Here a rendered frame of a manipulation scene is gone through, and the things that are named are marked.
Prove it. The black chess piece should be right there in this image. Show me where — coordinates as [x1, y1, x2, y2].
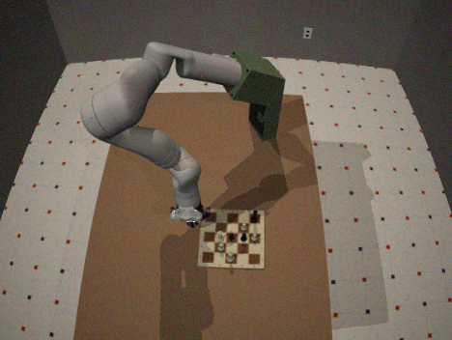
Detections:
[250, 211, 258, 223]

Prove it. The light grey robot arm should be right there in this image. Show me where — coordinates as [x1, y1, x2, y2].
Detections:
[80, 42, 241, 222]

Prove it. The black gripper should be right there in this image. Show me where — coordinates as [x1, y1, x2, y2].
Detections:
[171, 201, 211, 227]

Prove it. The white chess piece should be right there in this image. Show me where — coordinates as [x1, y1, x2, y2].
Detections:
[227, 251, 235, 262]
[216, 231, 224, 241]

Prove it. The chessboard with pieces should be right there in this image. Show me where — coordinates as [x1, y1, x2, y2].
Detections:
[198, 209, 265, 269]

